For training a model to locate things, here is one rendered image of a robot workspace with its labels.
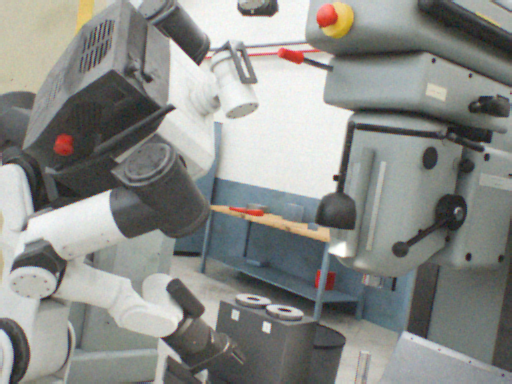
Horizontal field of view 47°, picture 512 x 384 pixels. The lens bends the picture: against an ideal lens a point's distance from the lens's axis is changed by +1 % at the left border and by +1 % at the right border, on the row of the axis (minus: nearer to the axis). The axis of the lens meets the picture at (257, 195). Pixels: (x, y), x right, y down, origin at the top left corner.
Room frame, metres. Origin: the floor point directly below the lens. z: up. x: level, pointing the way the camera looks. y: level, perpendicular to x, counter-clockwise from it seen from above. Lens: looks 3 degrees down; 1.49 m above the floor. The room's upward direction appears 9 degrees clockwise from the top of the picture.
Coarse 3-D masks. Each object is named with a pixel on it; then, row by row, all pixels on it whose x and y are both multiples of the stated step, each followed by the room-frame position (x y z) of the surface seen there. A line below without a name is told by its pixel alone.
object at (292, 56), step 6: (282, 48) 1.11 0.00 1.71; (282, 54) 1.11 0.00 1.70; (288, 54) 1.11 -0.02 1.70; (294, 54) 1.12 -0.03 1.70; (300, 54) 1.13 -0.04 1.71; (288, 60) 1.13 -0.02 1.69; (294, 60) 1.13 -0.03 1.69; (300, 60) 1.13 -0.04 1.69; (306, 60) 1.15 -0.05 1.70; (312, 60) 1.16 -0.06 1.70; (318, 66) 1.17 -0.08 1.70; (324, 66) 1.18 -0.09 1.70; (330, 66) 1.19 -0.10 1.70
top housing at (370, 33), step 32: (320, 0) 1.11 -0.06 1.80; (352, 0) 1.05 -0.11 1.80; (384, 0) 1.00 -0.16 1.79; (416, 0) 0.99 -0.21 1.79; (480, 0) 1.10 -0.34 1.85; (320, 32) 1.10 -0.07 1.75; (352, 32) 1.05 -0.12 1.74; (384, 32) 1.00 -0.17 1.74; (416, 32) 1.00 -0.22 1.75; (448, 32) 1.05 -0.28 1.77; (480, 64) 1.14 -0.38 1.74
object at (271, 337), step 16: (224, 304) 1.45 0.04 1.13; (240, 304) 1.43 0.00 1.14; (256, 304) 1.42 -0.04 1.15; (224, 320) 1.44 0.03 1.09; (240, 320) 1.41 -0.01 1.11; (256, 320) 1.38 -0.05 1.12; (272, 320) 1.35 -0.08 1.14; (288, 320) 1.36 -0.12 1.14; (304, 320) 1.39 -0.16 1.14; (240, 336) 1.40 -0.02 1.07; (256, 336) 1.37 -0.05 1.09; (272, 336) 1.34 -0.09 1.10; (288, 336) 1.32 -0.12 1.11; (304, 336) 1.37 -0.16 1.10; (256, 352) 1.37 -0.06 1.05; (272, 352) 1.34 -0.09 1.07; (288, 352) 1.33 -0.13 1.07; (304, 352) 1.38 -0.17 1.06; (224, 368) 1.42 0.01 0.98; (240, 368) 1.39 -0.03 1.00; (256, 368) 1.36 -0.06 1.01; (272, 368) 1.33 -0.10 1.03; (288, 368) 1.34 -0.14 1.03; (304, 368) 1.39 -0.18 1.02
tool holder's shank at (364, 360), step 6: (360, 354) 1.19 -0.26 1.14; (366, 354) 1.19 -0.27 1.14; (360, 360) 1.19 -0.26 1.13; (366, 360) 1.19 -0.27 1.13; (360, 366) 1.19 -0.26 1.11; (366, 366) 1.19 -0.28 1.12; (360, 372) 1.19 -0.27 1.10; (366, 372) 1.19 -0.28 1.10; (360, 378) 1.19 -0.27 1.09; (366, 378) 1.19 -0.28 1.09
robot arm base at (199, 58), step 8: (144, 0) 1.24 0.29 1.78; (152, 0) 1.22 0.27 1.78; (160, 0) 1.20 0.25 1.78; (168, 0) 1.19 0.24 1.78; (144, 8) 1.22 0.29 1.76; (152, 8) 1.20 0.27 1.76; (160, 8) 1.19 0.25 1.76; (168, 8) 1.19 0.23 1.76; (144, 16) 1.20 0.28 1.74; (152, 16) 1.19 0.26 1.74; (160, 32) 1.19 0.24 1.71; (208, 40) 1.29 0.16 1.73; (208, 48) 1.28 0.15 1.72; (200, 56) 1.27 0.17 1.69
